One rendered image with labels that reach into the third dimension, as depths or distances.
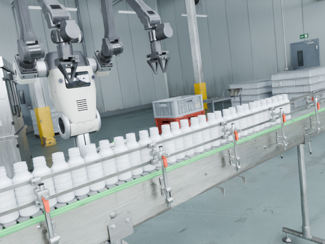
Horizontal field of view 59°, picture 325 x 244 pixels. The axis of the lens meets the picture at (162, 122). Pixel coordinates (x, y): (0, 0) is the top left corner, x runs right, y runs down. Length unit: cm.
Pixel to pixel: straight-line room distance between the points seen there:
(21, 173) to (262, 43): 1215
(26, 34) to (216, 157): 107
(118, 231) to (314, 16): 1123
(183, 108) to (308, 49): 862
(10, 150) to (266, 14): 1058
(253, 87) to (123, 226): 749
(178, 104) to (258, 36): 952
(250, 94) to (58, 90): 720
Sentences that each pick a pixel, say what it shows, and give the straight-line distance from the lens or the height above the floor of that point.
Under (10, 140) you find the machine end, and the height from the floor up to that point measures 82.
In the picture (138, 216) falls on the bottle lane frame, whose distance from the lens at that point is 117.
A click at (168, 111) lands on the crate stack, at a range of 366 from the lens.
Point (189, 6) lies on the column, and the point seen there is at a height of 399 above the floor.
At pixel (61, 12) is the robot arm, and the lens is 122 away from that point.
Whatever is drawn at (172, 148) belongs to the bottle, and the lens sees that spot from 125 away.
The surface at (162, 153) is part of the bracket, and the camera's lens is 111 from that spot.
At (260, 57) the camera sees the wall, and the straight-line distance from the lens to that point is 1281.
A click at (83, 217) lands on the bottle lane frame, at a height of 94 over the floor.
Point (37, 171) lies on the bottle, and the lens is 101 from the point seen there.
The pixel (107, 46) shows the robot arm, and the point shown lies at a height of 159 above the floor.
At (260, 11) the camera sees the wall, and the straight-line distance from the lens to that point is 1289.
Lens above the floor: 135
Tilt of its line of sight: 8 degrees down
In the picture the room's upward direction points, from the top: 8 degrees counter-clockwise
